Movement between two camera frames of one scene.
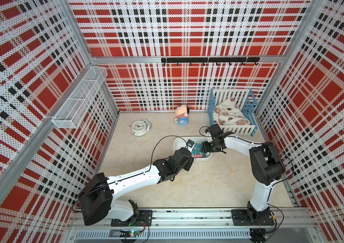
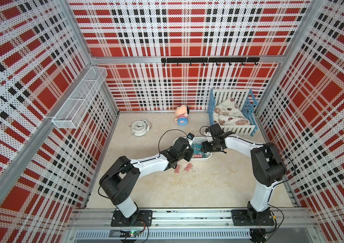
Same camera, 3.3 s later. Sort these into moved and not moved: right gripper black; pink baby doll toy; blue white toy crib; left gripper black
Moved: left gripper black
Not moved: right gripper black; blue white toy crib; pink baby doll toy
